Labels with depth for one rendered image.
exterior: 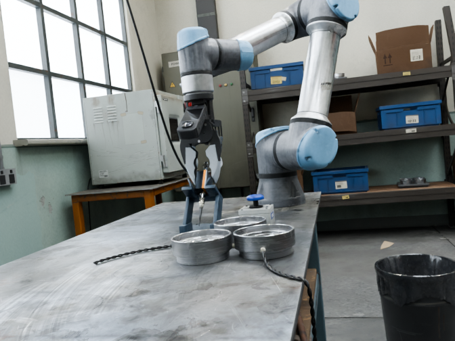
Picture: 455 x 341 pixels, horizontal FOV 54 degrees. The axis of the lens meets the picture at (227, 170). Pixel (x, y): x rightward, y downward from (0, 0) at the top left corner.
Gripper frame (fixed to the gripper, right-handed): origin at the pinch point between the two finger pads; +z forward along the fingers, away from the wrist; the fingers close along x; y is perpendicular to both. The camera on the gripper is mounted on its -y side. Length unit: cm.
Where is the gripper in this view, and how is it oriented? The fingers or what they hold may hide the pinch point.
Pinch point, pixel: (204, 178)
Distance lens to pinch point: 105.7
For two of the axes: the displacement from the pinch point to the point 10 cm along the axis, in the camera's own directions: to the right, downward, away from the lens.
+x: -9.6, 0.8, 2.8
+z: 1.0, 9.9, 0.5
